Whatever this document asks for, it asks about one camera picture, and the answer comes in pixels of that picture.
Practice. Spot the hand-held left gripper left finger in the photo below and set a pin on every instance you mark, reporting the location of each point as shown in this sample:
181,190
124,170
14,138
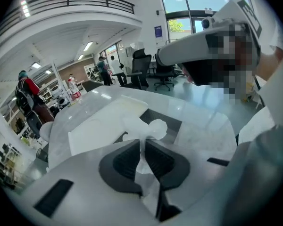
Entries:
122,173

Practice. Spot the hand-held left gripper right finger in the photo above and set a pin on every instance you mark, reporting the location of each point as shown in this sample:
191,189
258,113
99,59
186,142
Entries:
169,171

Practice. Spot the clear plastic bag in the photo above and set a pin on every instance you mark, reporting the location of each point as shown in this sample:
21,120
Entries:
202,131

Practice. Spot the black office chair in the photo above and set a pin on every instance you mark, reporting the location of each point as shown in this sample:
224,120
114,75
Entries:
140,67
163,73

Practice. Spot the storage shelf rack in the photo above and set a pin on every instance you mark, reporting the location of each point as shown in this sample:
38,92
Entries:
7,163

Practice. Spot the person's white shirt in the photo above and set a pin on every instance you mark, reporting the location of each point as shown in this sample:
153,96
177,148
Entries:
278,98

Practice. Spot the black balcony railing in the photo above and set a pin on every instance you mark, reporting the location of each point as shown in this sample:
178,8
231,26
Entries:
85,2

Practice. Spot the head-worn camera visor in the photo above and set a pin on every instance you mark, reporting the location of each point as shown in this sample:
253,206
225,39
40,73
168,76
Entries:
186,50

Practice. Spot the blue wall poster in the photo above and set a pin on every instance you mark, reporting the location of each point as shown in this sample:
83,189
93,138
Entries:
158,31

